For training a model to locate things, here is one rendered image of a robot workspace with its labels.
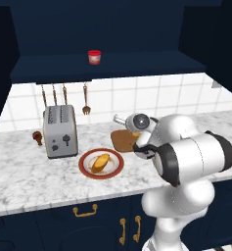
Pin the red-rimmed plate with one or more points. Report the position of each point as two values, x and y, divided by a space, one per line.
84 165

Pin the grey wall socket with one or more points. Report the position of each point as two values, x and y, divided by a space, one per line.
216 84

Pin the navy drawer front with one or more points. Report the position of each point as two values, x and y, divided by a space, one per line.
55 214

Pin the navy cupboard door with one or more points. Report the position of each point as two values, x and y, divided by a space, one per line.
147 228
88 237

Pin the red-lidded jam jar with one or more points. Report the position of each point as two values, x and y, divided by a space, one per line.
94 57

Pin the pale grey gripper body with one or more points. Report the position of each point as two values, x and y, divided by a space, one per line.
119 120

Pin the dark navy wall cabinet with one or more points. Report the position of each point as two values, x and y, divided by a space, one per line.
98 32

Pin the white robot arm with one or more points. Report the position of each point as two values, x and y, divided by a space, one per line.
189 157

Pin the yellow pastry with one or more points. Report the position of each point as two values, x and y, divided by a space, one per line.
136 134

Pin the brown wooden cutting board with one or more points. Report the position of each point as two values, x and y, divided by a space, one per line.
122 141

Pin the open navy cabinet door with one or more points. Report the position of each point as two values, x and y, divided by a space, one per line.
1 65
218 39

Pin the silver toaster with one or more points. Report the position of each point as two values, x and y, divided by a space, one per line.
60 134

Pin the golden croissant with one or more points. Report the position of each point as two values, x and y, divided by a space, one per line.
100 163

